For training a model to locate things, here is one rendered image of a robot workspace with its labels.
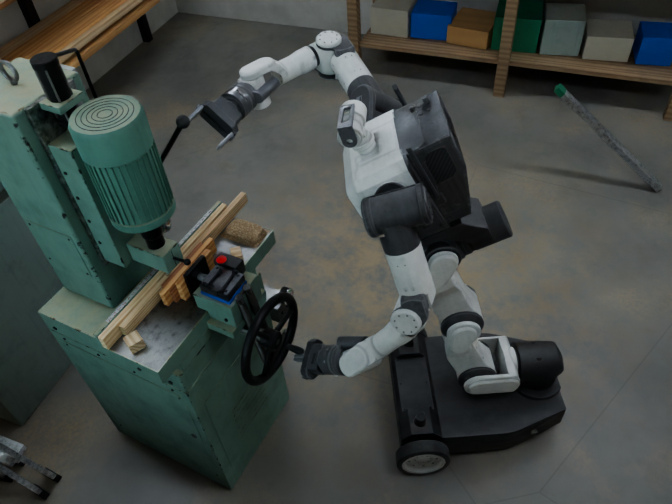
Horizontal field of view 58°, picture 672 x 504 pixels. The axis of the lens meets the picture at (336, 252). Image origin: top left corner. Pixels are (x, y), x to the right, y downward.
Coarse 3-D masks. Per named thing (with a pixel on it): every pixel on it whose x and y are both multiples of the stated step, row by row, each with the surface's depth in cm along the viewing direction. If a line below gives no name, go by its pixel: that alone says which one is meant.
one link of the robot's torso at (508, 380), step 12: (504, 336) 230; (492, 348) 235; (504, 348) 226; (504, 360) 223; (516, 360) 222; (504, 372) 224; (516, 372) 219; (468, 384) 220; (480, 384) 219; (492, 384) 219; (504, 384) 220; (516, 384) 220
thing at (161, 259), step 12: (132, 240) 173; (144, 240) 173; (168, 240) 172; (132, 252) 174; (144, 252) 170; (156, 252) 169; (168, 252) 169; (180, 252) 174; (156, 264) 172; (168, 264) 170
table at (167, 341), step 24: (216, 240) 195; (264, 240) 194; (168, 312) 175; (192, 312) 175; (144, 336) 170; (168, 336) 169; (192, 336) 172; (120, 360) 169; (144, 360) 164; (168, 360) 164
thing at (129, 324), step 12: (240, 204) 203; (228, 216) 199; (216, 228) 195; (204, 240) 190; (156, 288) 177; (144, 300) 174; (156, 300) 177; (132, 312) 171; (144, 312) 174; (120, 324) 168; (132, 324) 170
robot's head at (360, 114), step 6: (348, 102) 148; (354, 102) 148; (360, 102) 148; (360, 108) 147; (366, 108) 150; (348, 114) 146; (354, 114) 146; (360, 114) 146; (366, 114) 149; (348, 120) 145; (354, 120) 145; (360, 120) 146; (354, 126) 142; (360, 126) 145; (366, 132) 149; (366, 138) 148; (372, 138) 149; (366, 144) 148
